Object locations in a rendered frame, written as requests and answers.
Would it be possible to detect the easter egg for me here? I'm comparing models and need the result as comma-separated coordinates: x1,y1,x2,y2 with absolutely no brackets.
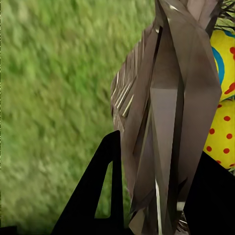
210,29,235,101
203,98,235,170

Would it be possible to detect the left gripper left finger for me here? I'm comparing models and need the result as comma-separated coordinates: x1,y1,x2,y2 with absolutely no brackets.
50,130,124,235

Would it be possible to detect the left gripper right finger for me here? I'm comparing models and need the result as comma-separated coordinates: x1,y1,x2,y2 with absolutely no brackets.
183,151,235,235

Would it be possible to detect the wicker basket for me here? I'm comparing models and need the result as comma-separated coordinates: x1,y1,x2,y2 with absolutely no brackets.
110,0,235,235

